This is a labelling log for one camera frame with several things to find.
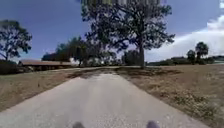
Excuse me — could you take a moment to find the group of dark trees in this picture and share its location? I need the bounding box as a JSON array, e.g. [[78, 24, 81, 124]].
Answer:
[[41, 35, 123, 67]]

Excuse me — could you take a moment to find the pale grey paved path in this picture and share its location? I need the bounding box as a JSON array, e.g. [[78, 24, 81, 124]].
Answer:
[[0, 67, 211, 128]]

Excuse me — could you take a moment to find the large dark tree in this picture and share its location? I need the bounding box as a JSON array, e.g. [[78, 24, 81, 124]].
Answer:
[[80, 0, 176, 69]]

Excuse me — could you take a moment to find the distant low tree line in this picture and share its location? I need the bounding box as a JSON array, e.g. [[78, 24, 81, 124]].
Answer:
[[146, 55, 224, 67]]

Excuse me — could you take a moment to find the low brown-roofed building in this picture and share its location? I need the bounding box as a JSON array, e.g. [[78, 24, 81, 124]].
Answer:
[[18, 59, 74, 72]]

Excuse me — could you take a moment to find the robot's own part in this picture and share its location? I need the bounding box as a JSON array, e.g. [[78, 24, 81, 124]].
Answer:
[[146, 120, 161, 128], [72, 121, 86, 128]]

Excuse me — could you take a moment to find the dry brown grass field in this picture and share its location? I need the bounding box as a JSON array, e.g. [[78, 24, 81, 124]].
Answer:
[[114, 64, 224, 128], [0, 68, 101, 113]]

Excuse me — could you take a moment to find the pair of small trees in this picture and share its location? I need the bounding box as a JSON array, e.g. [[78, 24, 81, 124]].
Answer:
[[186, 41, 210, 65]]

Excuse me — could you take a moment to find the dark leafy tree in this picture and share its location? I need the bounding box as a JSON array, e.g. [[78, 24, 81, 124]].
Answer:
[[0, 19, 33, 63]]

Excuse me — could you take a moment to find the dark bush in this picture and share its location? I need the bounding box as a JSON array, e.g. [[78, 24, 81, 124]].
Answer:
[[0, 59, 21, 76]]

